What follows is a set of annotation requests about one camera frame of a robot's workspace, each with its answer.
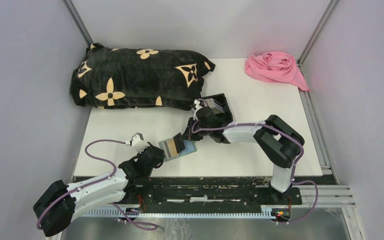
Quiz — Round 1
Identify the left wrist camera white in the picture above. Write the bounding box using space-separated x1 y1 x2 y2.
126 132 150 153

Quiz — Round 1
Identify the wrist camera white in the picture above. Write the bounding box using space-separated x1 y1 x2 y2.
192 98 208 111
126 132 150 153

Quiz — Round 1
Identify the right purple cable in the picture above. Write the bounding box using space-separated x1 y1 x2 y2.
191 98 319 225

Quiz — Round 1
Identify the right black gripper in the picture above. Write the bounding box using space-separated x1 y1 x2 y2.
180 117 212 141

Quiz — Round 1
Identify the pink cloth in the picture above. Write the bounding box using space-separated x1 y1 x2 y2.
244 51 311 92

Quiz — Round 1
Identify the stack of cards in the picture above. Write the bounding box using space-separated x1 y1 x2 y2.
206 98 224 114

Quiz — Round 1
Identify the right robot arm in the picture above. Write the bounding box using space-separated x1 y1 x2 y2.
180 106 305 204

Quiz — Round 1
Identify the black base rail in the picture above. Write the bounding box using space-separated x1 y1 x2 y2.
72 176 312 215

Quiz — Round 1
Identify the black floral pillow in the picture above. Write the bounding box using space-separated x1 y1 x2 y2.
69 43 216 111

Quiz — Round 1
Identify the black card box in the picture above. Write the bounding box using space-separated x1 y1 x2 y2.
202 93 233 124

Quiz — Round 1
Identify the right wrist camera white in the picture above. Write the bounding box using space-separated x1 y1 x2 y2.
192 98 208 111

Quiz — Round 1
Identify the black credit card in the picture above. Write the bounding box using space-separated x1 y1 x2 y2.
162 132 186 161

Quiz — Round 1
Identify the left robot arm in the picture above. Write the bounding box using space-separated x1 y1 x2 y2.
33 142 165 237

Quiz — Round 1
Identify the green card holder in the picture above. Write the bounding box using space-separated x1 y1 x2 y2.
158 138 197 162

